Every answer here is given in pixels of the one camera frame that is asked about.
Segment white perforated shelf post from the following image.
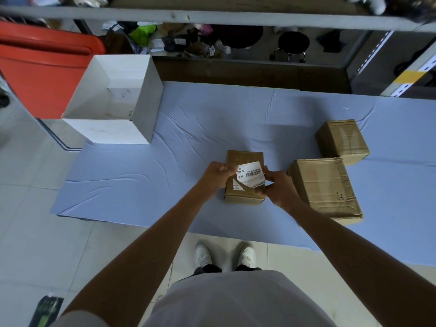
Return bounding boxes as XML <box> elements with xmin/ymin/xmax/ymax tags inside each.
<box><xmin>357</xmin><ymin>30</ymin><xmax>394</xmax><ymax>74</ymax></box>
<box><xmin>380</xmin><ymin>40</ymin><xmax>436</xmax><ymax>98</ymax></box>

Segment long gray shelf board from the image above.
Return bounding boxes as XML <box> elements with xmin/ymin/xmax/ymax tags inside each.
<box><xmin>0</xmin><ymin>0</ymin><xmax>436</xmax><ymax>33</ymax></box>

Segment white bin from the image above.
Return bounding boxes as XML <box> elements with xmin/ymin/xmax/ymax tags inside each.
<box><xmin>61</xmin><ymin>54</ymin><xmax>164</xmax><ymax>145</ymax></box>

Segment person's white shoe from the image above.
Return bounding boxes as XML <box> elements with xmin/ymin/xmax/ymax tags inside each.
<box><xmin>237</xmin><ymin>246</ymin><xmax>257</xmax><ymax>268</ymax></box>
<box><xmin>193</xmin><ymin>244</ymin><xmax>213</xmax><ymax>268</ymax></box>

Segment person's right forearm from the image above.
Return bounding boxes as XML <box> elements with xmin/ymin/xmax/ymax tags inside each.
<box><xmin>287</xmin><ymin>200</ymin><xmax>436</xmax><ymax>327</ymax></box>

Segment black rolling stool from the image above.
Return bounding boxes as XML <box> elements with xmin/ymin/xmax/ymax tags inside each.
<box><xmin>269</xmin><ymin>31</ymin><xmax>311</xmax><ymax>64</ymax></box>

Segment person's white shirt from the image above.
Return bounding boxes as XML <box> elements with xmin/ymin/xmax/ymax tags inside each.
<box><xmin>49</xmin><ymin>270</ymin><xmax>336</xmax><ymax>327</ymax></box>

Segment bright green bag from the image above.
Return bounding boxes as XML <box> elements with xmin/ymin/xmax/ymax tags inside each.
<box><xmin>129</xmin><ymin>24</ymin><xmax>157</xmax><ymax>46</ymax></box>

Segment medium brown cardboard box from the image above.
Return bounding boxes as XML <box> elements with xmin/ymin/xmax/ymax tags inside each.
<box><xmin>224</xmin><ymin>150</ymin><xmax>266</xmax><ymax>205</ymax></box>

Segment small brown cardboard box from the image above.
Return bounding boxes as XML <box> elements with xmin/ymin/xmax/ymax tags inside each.
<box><xmin>315</xmin><ymin>119</ymin><xmax>371</xmax><ymax>166</ymax></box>

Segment dark green bag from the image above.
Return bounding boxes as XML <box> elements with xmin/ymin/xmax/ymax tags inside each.
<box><xmin>29</xmin><ymin>295</ymin><xmax>64</xmax><ymax>327</ymax></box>

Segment white handheld controller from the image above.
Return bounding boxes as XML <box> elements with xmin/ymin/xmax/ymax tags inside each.
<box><xmin>347</xmin><ymin>0</ymin><xmax>386</xmax><ymax>16</ymax></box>

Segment large cardboard box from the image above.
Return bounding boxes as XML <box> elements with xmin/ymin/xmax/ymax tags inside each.
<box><xmin>287</xmin><ymin>157</ymin><xmax>364</xmax><ymax>226</ymax></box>

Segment yellow tape strip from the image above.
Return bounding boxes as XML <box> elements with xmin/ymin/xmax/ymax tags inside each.
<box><xmin>393</xmin><ymin>70</ymin><xmax>426</xmax><ymax>85</ymax></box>

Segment blue table cloth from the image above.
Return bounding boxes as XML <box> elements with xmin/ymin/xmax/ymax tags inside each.
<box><xmin>50</xmin><ymin>80</ymin><xmax>436</xmax><ymax>268</ymax></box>

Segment white barcode label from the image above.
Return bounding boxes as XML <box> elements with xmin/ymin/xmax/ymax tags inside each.
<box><xmin>233</xmin><ymin>161</ymin><xmax>266</xmax><ymax>191</ymax></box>

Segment red plastic chair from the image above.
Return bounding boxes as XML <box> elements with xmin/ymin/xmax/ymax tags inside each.
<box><xmin>0</xmin><ymin>20</ymin><xmax>107</xmax><ymax>119</ymax></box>

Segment person's right hand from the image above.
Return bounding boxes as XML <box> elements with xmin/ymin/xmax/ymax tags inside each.
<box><xmin>255</xmin><ymin>165</ymin><xmax>303</xmax><ymax>212</ymax></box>

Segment black wire stand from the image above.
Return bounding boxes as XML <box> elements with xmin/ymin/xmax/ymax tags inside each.
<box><xmin>394</xmin><ymin>44</ymin><xmax>436</xmax><ymax>87</ymax></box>

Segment person's left forearm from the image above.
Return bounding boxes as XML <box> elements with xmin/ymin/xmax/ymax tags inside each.
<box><xmin>61</xmin><ymin>192</ymin><xmax>220</xmax><ymax>327</ymax></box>

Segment person's left white shoe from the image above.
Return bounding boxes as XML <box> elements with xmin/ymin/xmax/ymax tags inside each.
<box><xmin>193</xmin><ymin>244</ymin><xmax>213</xmax><ymax>268</ymax></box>

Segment person's left hand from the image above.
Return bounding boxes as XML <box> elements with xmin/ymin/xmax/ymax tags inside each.
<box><xmin>197</xmin><ymin>161</ymin><xmax>239</xmax><ymax>201</ymax></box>

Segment person's right white shoe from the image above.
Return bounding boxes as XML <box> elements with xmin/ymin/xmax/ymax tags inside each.
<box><xmin>237</xmin><ymin>246</ymin><xmax>257</xmax><ymax>268</ymax></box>

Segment person's dark trousers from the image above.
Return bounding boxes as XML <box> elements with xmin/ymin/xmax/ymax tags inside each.
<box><xmin>183</xmin><ymin>264</ymin><xmax>262</xmax><ymax>282</ymax></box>

